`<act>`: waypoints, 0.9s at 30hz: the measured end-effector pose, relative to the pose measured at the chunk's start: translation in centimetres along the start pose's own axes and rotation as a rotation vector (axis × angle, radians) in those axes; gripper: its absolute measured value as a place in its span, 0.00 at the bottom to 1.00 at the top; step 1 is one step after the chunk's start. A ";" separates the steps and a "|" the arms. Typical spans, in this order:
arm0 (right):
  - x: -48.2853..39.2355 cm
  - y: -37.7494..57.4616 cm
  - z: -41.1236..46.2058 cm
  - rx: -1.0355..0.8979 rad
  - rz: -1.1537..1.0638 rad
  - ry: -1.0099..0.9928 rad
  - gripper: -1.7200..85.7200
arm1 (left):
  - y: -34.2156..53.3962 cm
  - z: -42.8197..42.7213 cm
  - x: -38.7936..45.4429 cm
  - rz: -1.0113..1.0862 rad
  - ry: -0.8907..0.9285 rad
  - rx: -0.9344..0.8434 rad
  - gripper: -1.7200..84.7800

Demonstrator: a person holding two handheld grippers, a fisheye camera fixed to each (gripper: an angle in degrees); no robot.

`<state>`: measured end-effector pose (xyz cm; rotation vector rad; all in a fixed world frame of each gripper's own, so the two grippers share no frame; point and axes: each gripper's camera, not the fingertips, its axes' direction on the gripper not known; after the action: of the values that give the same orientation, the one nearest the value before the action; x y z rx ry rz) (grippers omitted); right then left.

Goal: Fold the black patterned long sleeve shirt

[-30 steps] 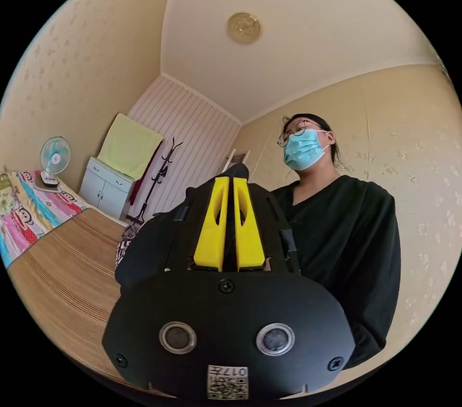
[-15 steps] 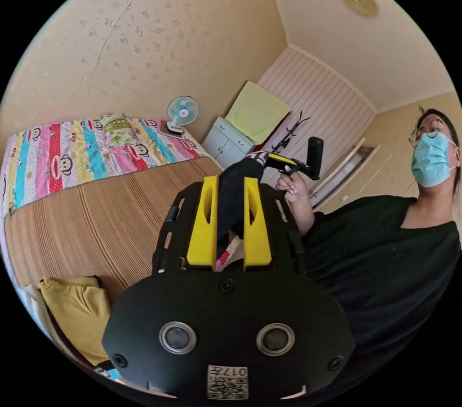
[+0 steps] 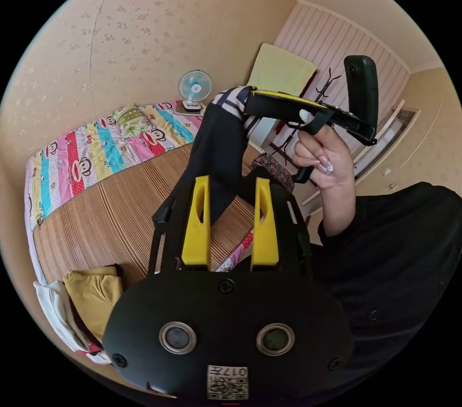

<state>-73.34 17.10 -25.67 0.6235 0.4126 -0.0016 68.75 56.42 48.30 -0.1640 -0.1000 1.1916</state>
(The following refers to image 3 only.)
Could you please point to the pile of clothes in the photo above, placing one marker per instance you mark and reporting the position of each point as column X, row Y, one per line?
column 94, row 291

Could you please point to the beige cupboard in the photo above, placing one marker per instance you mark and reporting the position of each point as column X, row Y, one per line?
column 415, row 147

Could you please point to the person's right forearm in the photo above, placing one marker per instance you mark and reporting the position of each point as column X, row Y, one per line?
column 337, row 212

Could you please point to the bed with mat and quilt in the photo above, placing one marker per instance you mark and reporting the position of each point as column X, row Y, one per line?
column 119, row 208

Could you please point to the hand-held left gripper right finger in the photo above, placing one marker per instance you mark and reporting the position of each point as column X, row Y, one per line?
column 265, row 248

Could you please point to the yellow towel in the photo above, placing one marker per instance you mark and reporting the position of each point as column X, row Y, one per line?
column 281, row 69

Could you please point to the person's right hand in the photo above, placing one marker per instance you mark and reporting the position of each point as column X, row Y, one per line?
column 332, row 165

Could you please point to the small blue table fan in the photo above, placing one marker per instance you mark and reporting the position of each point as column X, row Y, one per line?
column 194, row 87

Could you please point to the person's body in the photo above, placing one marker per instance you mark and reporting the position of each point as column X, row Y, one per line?
column 397, row 262

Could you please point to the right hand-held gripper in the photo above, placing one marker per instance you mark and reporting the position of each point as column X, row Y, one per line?
column 278, row 109

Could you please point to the green floral pillow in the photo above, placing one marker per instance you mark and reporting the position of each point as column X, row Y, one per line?
column 131, row 119

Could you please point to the black coat rack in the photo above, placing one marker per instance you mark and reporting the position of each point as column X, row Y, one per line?
column 321, row 89

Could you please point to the black patterned long sleeve shirt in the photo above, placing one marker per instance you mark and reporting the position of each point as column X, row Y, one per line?
column 213, row 154

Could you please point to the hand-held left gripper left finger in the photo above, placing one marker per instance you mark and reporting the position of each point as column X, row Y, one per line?
column 196, row 244

